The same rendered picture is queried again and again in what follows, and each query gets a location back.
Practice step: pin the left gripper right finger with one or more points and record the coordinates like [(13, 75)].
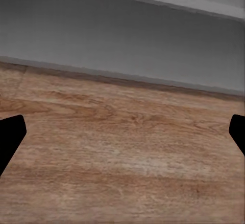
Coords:
[(237, 131)]

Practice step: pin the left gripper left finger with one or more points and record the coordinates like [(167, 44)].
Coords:
[(12, 132)]

